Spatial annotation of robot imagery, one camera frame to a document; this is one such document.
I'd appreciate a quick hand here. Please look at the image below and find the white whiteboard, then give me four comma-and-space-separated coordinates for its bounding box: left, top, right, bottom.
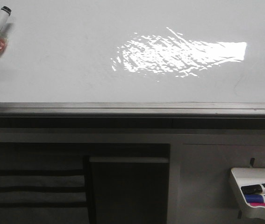
0, 0, 265, 103

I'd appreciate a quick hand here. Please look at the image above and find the grey striped fabric organizer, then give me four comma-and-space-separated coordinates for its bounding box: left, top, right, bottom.
0, 168, 96, 224

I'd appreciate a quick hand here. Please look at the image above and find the dark cabinet panel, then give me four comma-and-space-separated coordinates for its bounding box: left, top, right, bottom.
91, 160, 169, 224

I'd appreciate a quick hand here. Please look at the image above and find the white marker holder tray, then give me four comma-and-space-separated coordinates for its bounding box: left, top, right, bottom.
229, 168, 265, 221

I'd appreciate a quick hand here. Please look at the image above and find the blue capped marker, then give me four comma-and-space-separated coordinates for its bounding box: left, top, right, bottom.
244, 195, 265, 203

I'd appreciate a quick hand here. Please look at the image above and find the black capped marker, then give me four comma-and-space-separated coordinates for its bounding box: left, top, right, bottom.
241, 183, 265, 195

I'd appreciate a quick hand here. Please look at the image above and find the aluminium whiteboard tray rail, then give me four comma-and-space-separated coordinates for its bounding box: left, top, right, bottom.
0, 102, 265, 118

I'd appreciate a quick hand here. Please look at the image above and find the black wall hook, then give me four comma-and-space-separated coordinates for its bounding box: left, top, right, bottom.
249, 157, 255, 168

